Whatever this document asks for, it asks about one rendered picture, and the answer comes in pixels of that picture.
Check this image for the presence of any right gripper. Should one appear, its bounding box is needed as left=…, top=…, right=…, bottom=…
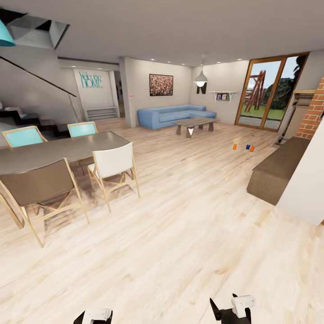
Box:
left=209, top=298, right=251, bottom=324

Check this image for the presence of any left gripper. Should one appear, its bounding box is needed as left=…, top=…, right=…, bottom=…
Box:
left=73, top=311, right=112, bottom=324

